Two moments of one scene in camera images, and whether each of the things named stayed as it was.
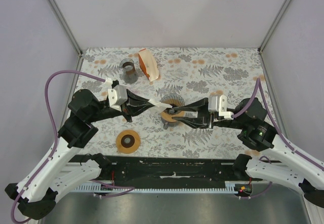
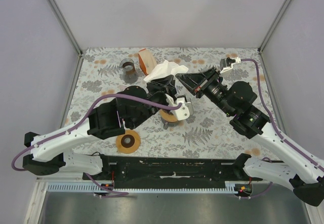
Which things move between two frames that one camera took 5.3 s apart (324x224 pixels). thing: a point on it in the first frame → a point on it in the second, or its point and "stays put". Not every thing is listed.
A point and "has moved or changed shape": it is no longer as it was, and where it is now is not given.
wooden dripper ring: (168, 117) stays put
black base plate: (161, 169) stays put
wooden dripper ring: (127, 148) stays put
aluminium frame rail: (57, 13) stays put
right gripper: (204, 118) → (197, 83)
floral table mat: (171, 79) stays put
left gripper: (135, 105) → (169, 89)
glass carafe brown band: (129, 74) stays put
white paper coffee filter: (159, 107) has moved or changed shape
